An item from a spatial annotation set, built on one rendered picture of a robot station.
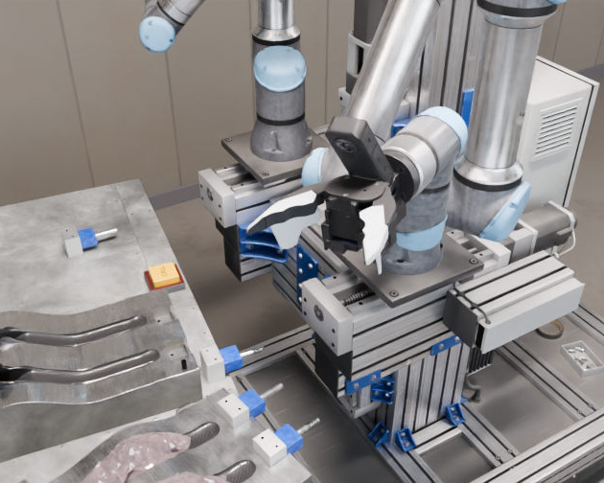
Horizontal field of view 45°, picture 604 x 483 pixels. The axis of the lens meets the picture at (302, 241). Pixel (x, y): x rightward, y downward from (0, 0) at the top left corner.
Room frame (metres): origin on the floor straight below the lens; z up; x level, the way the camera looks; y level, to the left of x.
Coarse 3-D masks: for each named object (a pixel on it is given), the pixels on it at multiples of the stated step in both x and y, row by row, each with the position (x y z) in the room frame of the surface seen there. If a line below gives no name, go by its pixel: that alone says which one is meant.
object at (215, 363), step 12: (204, 348) 1.07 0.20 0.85; (216, 348) 1.07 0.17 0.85; (228, 348) 1.09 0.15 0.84; (264, 348) 1.10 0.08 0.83; (204, 360) 1.04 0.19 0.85; (216, 360) 1.04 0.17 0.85; (228, 360) 1.05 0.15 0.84; (240, 360) 1.06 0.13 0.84; (204, 372) 1.05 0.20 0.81; (216, 372) 1.03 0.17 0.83
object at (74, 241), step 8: (64, 232) 1.48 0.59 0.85; (72, 232) 1.48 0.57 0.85; (80, 232) 1.50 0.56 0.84; (88, 232) 1.50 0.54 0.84; (104, 232) 1.51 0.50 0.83; (112, 232) 1.52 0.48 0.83; (64, 240) 1.45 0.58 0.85; (72, 240) 1.45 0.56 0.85; (80, 240) 1.46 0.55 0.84; (88, 240) 1.47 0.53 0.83; (96, 240) 1.48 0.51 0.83; (72, 248) 1.45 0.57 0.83; (80, 248) 1.46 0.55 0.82; (72, 256) 1.45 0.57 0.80
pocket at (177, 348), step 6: (168, 342) 1.06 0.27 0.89; (174, 342) 1.06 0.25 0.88; (180, 342) 1.07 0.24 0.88; (186, 342) 1.07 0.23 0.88; (168, 348) 1.06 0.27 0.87; (174, 348) 1.06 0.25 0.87; (180, 348) 1.07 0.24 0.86; (186, 348) 1.05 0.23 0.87; (174, 354) 1.05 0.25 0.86; (180, 354) 1.05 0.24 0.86; (186, 354) 1.05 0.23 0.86
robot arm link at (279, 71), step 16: (272, 48) 1.62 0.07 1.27; (288, 48) 1.63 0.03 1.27; (256, 64) 1.56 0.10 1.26; (272, 64) 1.55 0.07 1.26; (288, 64) 1.55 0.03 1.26; (304, 64) 1.57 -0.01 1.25; (256, 80) 1.56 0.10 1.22; (272, 80) 1.53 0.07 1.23; (288, 80) 1.53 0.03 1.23; (304, 80) 1.57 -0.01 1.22; (256, 96) 1.56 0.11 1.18; (272, 96) 1.53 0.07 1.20; (288, 96) 1.53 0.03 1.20; (304, 96) 1.57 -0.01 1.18; (272, 112) 1.53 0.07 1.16; (288, 112) 1.53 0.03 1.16
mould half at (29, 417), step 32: (0, 320) 1.07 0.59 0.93; (32, 320) 1.09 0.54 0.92; (64, 320) 1.12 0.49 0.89; (96, 320) 1.12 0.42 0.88; (0, 352) 0.98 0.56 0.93; (32, 352) 1.00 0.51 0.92; (64, 352) 1.02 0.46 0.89; (96, 352) 1.03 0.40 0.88; (128, 352) 1.03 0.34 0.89; (160, 352) 1.03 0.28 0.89; (32, 384) 0.91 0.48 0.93; (64, 384) 0.93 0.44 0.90; (96, 384) 0.95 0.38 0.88; (128, 384) 0.95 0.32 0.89; (160, 384) 0.95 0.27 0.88; (192, 384) 0.98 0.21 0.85; (0, 416) 0.85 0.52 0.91; (32, 416) 0.86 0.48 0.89; (64, 416) 0.88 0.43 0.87; (96, 416) 0.90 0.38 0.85; (128, 416) 0.93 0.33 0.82; (0, 448) 0.84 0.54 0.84; (32, 448) 0.86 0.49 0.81
